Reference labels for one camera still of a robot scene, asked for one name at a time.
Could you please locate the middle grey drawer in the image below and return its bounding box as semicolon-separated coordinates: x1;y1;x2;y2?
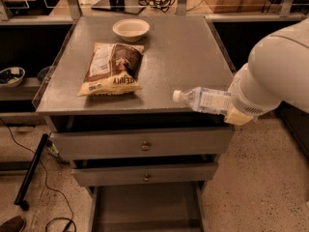
72;162;218;187

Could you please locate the black bar on floor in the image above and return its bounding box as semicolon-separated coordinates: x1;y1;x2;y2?
14;133;48;211

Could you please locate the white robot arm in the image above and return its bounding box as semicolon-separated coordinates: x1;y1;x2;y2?
224;18;309;126

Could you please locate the top grey drawer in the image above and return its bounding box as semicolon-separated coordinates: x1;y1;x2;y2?
51;127;234;160

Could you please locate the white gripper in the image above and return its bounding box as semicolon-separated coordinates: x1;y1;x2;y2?
224;66;281;126

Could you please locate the white paper bowl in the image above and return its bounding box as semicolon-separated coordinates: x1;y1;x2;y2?
112;18;150;43

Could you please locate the bottom open grey drawer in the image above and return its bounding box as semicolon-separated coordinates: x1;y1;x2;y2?
87;182;208;232

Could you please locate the white bowl with items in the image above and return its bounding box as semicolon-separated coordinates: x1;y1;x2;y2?
0;67;25;88

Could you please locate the clear plastic water bottle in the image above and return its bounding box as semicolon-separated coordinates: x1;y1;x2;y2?
173;87;231;115

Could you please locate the brown yellow chip bag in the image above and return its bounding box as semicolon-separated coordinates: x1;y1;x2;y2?
78;43;144;96

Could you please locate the dark bowl on shelf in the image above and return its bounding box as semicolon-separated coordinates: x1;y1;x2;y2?
37;66;55;82

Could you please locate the black monitor stand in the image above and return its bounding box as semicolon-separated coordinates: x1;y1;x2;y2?
91;0;146;15

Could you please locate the dark shoe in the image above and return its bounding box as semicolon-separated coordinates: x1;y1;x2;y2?
0;216;26;232

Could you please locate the black floor cable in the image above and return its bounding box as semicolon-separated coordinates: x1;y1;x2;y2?
0;117;77;232

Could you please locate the grey drawer cabinet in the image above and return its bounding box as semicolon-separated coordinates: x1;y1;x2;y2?
32;14;252;232

